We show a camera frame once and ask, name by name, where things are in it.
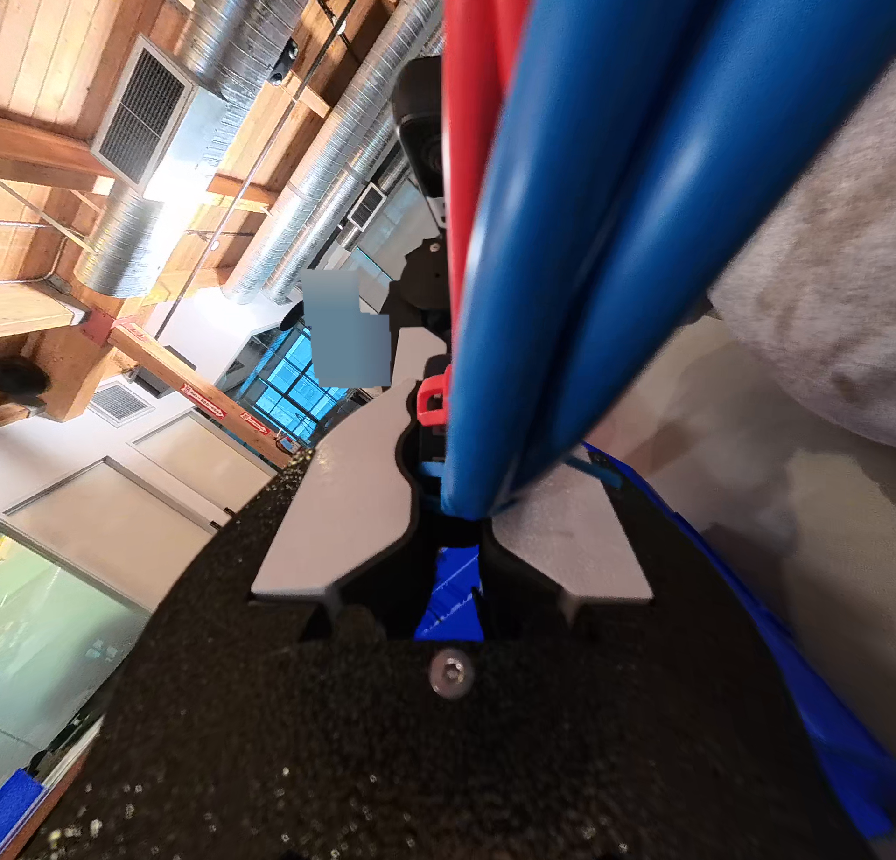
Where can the white air vent grille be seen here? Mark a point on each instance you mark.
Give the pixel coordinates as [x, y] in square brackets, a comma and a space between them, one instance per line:
[140, 114]

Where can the silver ventilation duct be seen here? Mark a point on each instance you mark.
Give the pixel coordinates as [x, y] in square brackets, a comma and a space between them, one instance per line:
[329, 174]
[231, 27]

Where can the wooden post with red signs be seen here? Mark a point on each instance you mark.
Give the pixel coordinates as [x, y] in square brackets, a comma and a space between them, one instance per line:
[168, 370]

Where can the small network switch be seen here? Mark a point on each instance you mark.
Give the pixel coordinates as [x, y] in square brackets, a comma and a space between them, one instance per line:
[430, 440]

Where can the blue plastic bin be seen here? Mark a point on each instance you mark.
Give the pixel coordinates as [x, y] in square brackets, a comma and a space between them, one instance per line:
[840, 755]

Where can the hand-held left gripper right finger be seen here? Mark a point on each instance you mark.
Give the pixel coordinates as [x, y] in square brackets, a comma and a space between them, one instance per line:
[581, 545]

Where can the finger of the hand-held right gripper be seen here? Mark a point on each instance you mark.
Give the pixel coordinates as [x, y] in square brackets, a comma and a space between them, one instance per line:
[416, 352]

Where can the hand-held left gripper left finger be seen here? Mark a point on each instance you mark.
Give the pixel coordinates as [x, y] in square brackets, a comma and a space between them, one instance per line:
[336, 510]

